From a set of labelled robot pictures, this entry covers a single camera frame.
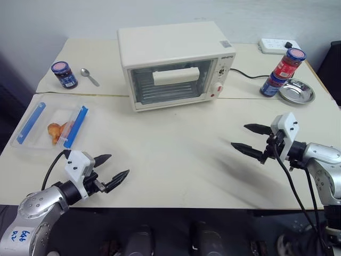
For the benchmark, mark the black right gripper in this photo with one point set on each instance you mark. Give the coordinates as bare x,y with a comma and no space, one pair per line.
275,144

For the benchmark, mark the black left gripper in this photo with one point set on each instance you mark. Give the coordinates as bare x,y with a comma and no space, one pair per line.
93,184

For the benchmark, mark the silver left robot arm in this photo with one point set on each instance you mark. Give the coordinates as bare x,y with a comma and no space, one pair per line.
34,210

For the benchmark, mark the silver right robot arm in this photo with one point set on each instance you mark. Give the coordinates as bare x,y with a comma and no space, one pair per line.
322,165

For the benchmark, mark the white knob with red marking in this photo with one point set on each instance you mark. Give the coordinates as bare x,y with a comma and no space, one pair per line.
218,87

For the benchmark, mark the clear container with blue clips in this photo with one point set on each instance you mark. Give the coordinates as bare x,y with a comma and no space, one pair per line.
48,114

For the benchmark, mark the white toaster oven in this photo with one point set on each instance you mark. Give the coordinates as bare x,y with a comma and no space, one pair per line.
165,48

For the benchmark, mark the blue container clip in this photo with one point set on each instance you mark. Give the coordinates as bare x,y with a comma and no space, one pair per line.
77,125
30,122

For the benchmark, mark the blue label jam jar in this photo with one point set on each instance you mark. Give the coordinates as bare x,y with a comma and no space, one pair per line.
271,86
65,76

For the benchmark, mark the stainless steel plate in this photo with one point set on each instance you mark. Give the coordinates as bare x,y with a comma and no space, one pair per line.
297,92

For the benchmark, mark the golden croissant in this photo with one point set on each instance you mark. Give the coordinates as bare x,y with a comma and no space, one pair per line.
56,132

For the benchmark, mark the red label jam jar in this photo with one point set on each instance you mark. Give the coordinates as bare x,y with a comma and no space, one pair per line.
287,66

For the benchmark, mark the white power strip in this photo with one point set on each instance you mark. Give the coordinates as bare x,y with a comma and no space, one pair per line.
271,45

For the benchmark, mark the metal spoon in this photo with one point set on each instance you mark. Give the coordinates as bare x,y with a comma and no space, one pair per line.
89,76

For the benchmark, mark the black plug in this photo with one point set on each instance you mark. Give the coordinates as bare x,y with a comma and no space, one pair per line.
288,45

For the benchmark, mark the black chair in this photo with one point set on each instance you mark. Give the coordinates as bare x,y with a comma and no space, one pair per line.
330,69

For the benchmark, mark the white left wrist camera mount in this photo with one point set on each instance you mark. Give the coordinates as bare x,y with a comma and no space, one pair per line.
77,165

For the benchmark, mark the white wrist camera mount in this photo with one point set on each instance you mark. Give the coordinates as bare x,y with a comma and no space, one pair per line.
287,125
77,165

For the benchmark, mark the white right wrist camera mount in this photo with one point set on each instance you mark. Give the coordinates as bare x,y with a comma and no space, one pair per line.
287,125

